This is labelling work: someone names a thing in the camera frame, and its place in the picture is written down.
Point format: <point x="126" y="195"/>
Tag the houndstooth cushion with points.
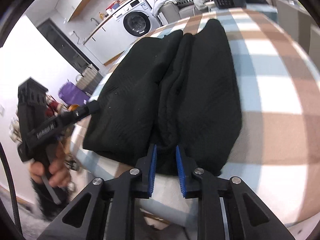
<point x="186" y="0"/>

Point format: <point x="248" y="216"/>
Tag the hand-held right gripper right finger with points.
<point x="180" y="170"/>

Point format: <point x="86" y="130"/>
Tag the dark door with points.
<point x="60" y="40"/>

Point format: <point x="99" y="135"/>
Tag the white wall cabinets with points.
<point x="75" y="2"/>

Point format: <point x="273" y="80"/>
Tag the beige cabinet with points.
<point x="292" y="17"/>

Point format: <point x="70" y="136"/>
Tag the white bowl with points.
<point x="209" y="3"/>

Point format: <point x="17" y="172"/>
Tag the orange bottle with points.
<point x="101" y="16"/>

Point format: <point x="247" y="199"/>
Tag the grey sofa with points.
<point x="172" y="8"/>

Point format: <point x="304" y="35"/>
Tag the person's left hand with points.
<point x="58" y="172"/>

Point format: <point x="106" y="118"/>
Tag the red box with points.
<point x="112" y="6"/>

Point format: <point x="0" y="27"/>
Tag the white garment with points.
<point x="202" y="0"/>

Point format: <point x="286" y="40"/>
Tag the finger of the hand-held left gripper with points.
<point x="91" y="107"/>

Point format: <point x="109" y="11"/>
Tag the orange bowl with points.
<point x="72" y="107"/>

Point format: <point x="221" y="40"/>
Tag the white kitchen base cabinets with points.
<point x="105" y="40"/>

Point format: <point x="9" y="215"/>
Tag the woven laundry basket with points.
<point x="88" y="80"/>

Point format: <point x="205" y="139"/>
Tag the white washing machine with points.
<point x="135" y="22"/>

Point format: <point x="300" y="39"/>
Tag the light grey blanket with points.
<point x="162" y="2"/>

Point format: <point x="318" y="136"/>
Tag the curved kitchen faucet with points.
<point x="96" y="23"/>

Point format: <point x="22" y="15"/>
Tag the black knit sweater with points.
<point x="140" y="85"/>

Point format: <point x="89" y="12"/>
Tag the purple bag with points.
<point x="70" y="95"/>

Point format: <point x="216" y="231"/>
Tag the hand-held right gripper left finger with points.
<point x="152" y="170"/>

